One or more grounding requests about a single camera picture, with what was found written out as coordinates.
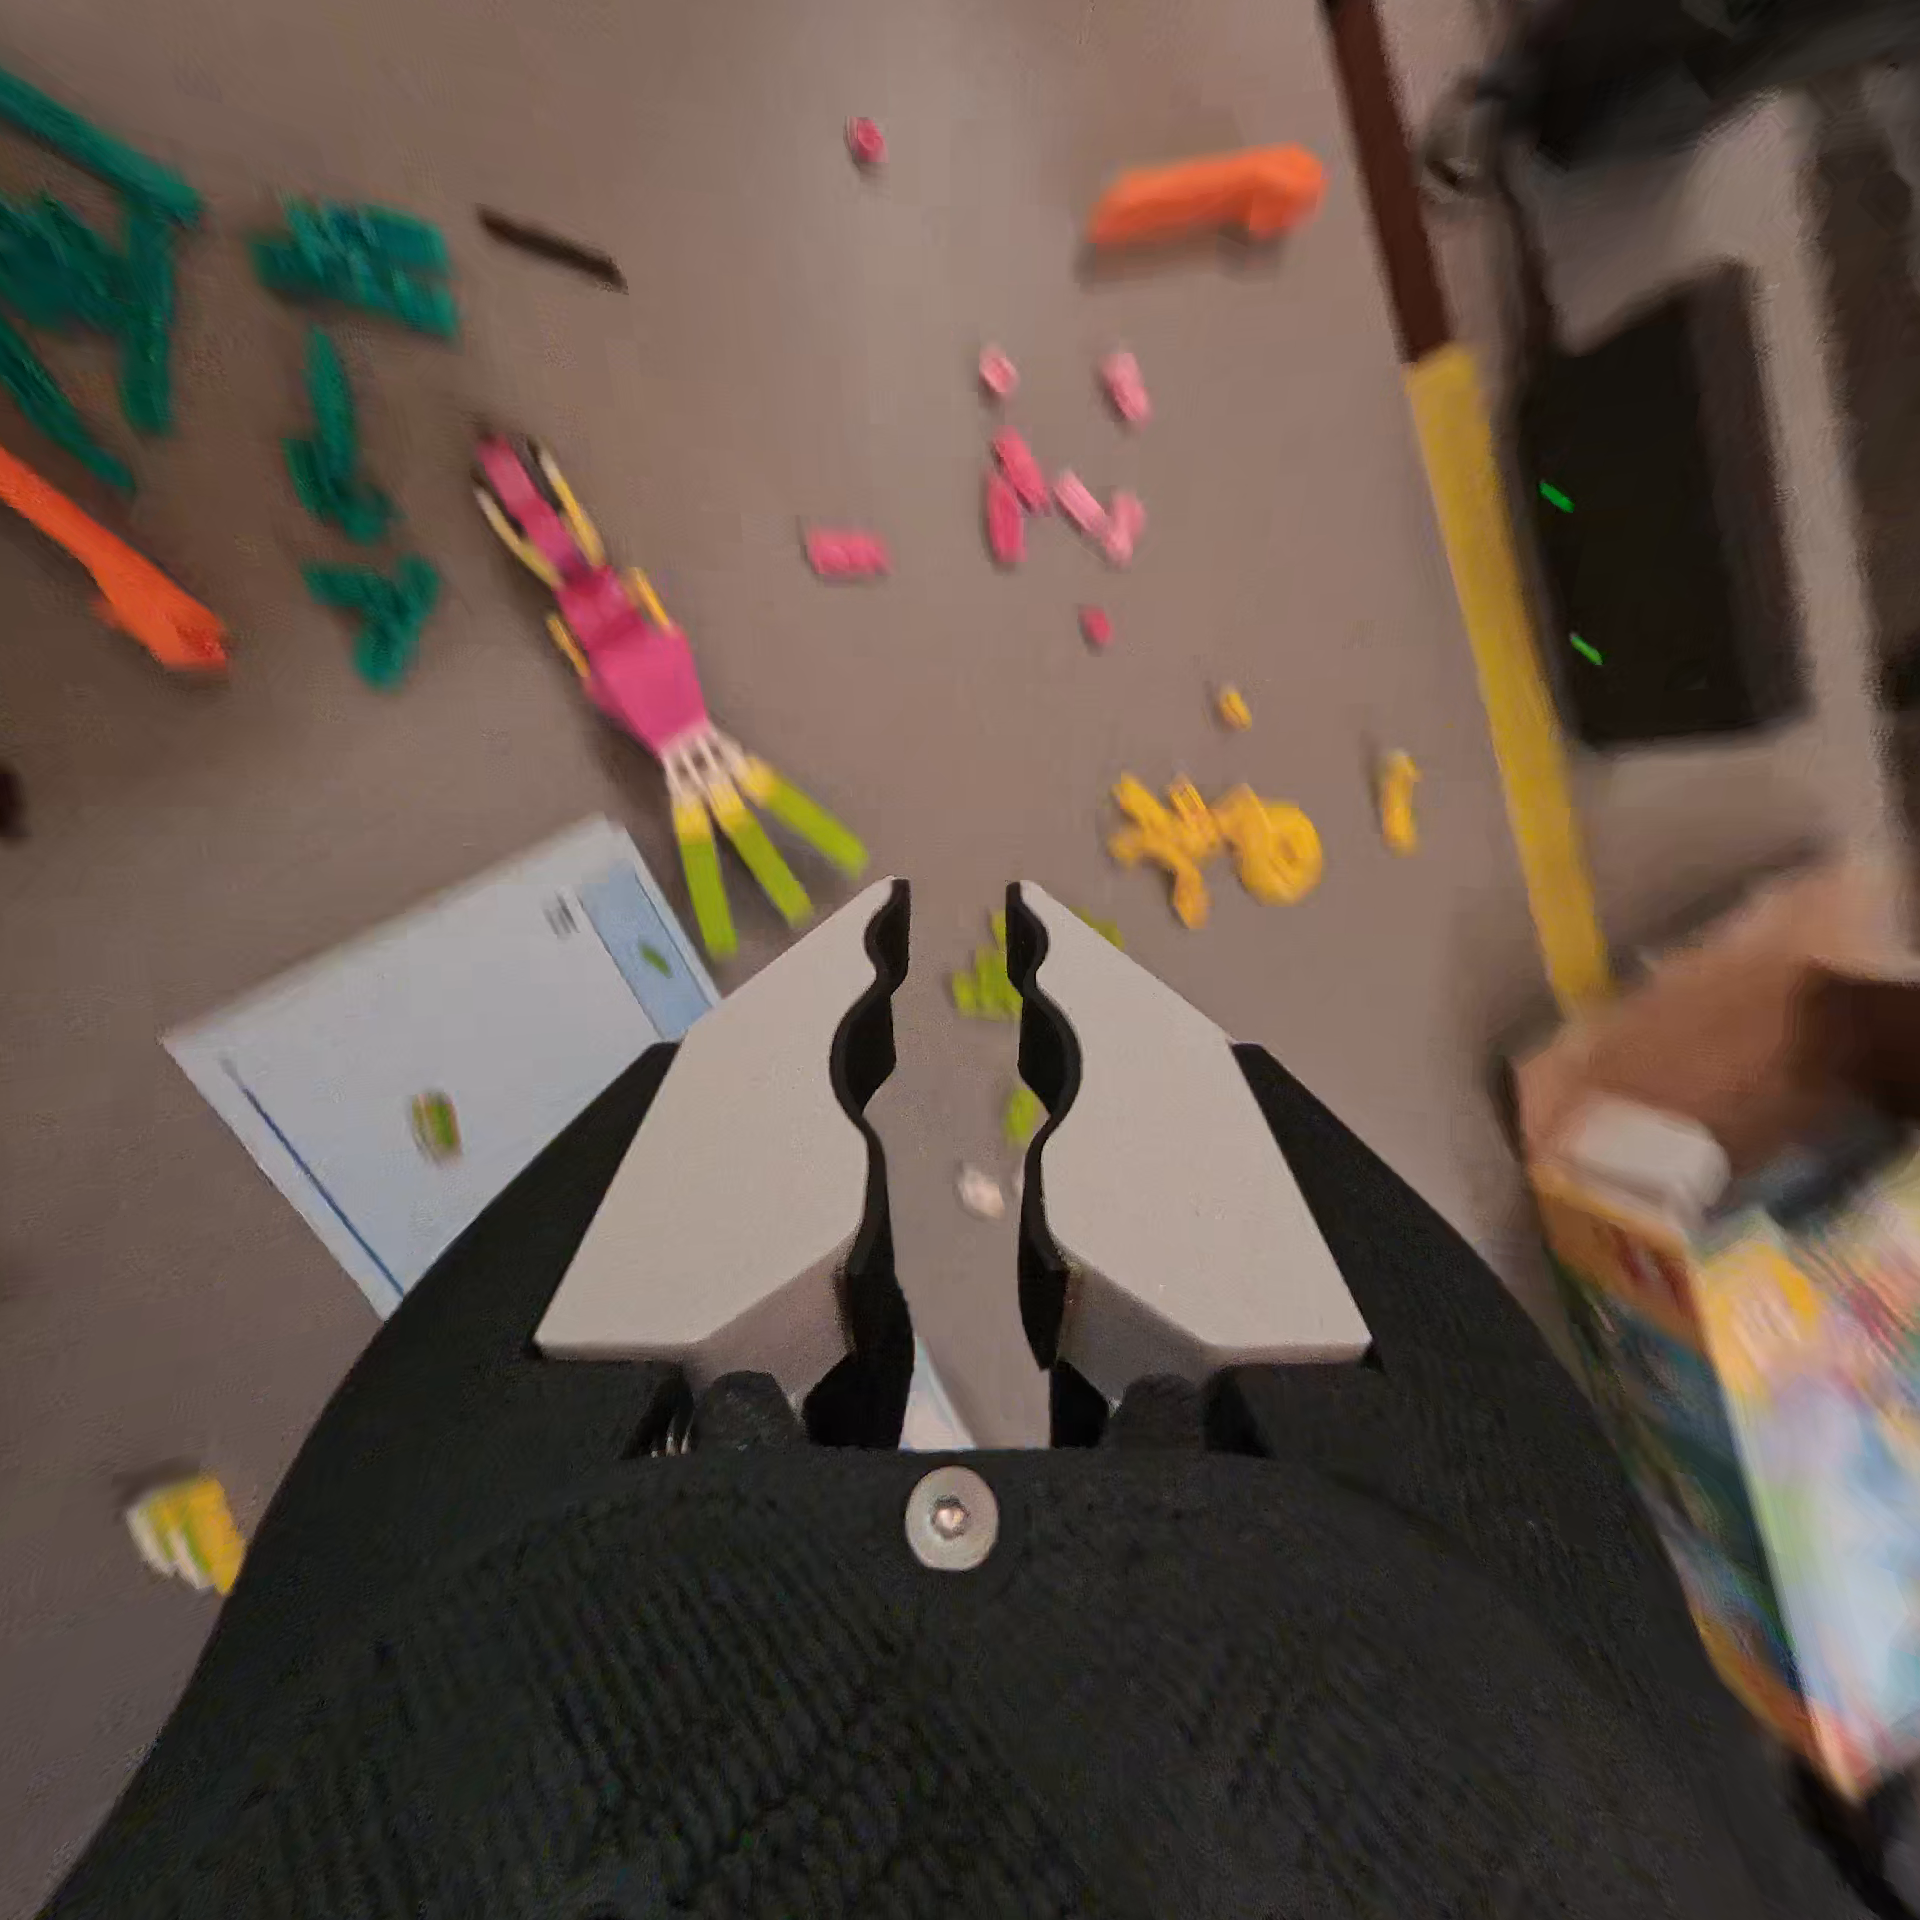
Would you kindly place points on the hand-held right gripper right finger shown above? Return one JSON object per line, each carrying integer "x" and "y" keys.
{"x": 1184, "y": 1183}

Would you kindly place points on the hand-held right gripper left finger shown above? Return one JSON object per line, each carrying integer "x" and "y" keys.
{"x": 721, "y": 1172}

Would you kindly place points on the lime lego piece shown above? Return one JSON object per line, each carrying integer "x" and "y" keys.
{"x": 1025, "y": 1113}

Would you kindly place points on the small white lego piece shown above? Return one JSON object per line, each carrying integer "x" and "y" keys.
{"x": 978, "y": 1191}

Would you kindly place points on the lime lego pieces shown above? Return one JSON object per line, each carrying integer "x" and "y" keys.
{"x": 984, "y": 984}

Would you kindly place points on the lego instruction booklet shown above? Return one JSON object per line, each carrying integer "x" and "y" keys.
{"x": 451, "y": 1037}

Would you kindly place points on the yellow lego assembly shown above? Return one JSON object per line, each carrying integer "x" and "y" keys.
{"x": 1226, "y": 840}

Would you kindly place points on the pink and lime lego model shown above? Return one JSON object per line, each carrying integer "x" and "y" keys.
{"x": 631, "y": 662}

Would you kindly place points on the colourful lego set box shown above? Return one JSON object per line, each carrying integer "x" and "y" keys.
{"x": 1743, "y": 1422}

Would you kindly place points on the yellow and white lego piece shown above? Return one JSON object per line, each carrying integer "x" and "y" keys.
{"x": 194, "y": 1529}

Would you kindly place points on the scattered pink lego plates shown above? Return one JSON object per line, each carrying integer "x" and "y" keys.
{"x": 1021, "y": 475}

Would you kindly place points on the pile of teal lego pieces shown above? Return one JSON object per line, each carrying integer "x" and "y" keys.
{"x": 354, "y": 261}

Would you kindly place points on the cardboard box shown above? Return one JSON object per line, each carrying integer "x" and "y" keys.
{"x": 1692, "y": 1037}

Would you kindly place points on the yellow tape strip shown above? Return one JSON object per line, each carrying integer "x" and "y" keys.
{"x": 1500, "y": 674}

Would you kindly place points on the black power box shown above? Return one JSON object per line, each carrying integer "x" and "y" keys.
{"x": 1648, "y": 510}

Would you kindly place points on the orange brick separator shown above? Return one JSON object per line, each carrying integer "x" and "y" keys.
{"x": 1207, "y": 197}
{"x": 121, "y": 575}

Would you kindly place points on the thin black rod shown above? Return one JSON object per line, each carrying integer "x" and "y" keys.
{"x": 546, "y": 246}

